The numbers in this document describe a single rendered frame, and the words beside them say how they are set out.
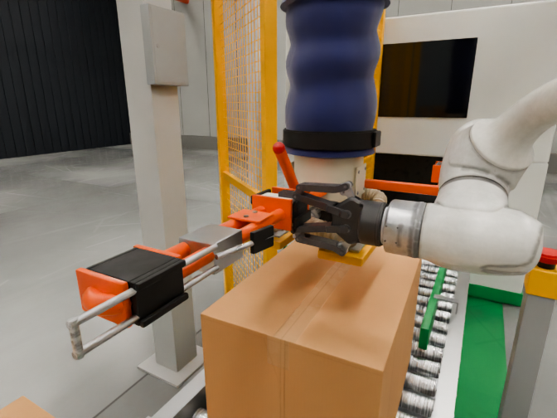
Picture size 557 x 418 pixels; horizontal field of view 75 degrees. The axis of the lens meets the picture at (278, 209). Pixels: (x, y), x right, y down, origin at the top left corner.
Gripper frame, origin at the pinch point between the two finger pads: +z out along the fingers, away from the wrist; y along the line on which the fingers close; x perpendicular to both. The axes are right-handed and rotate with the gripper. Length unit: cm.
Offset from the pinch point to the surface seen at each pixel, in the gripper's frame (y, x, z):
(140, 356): 120, 60, 122
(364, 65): -27.1, 20.6, -9.1
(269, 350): 28.7, -4.3, -0.4
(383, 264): 25.0, 40.4, -12.7
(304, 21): -35.5, 15.9, 2.5
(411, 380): 66, 47, -23
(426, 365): 65, 56, -27
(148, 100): -21, 58, 95
